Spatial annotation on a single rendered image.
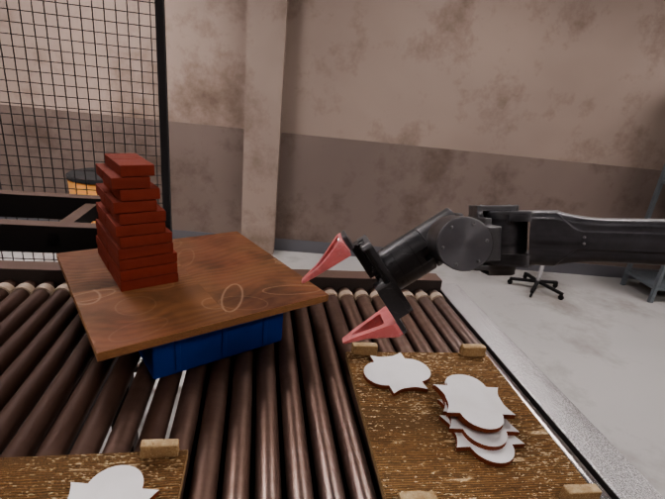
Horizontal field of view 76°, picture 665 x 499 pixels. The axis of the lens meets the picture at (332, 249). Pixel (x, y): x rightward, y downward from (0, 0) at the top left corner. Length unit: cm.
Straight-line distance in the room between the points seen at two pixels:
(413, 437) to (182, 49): 363
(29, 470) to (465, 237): 70
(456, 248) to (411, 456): 45
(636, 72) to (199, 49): 371
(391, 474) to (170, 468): 34
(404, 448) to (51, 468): 55
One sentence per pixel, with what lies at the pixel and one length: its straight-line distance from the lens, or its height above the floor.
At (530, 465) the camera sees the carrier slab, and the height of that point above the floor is 94.
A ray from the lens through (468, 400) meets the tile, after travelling 90.
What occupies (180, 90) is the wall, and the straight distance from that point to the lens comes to 405.
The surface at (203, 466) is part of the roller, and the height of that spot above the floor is 92.
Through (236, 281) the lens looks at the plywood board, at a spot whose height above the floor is 104.
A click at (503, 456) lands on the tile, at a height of 95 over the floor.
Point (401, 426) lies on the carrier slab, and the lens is 86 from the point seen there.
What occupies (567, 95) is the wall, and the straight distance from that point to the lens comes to 446.
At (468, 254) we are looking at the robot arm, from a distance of 46.
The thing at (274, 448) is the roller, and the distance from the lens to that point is 82.
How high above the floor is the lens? 150
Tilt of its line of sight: 20 degrees down
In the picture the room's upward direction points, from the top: 6 degrees clockwise
